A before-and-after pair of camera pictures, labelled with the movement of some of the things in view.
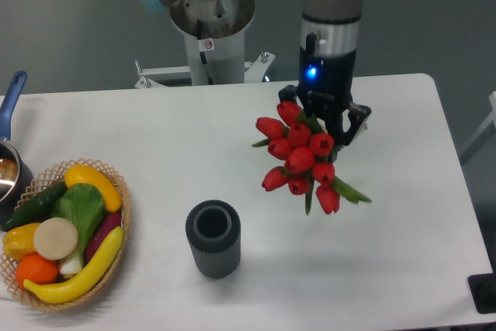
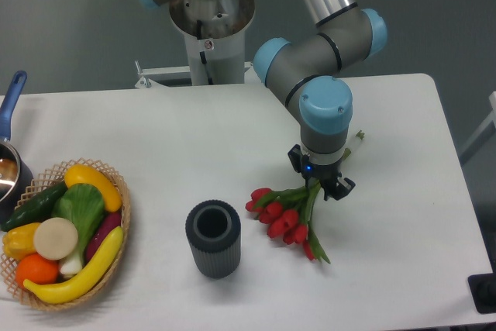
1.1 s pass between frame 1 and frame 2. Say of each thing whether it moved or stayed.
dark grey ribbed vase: stayed
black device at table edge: stayed
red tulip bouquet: moved
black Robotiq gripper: moved
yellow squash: stayed
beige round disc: stayed
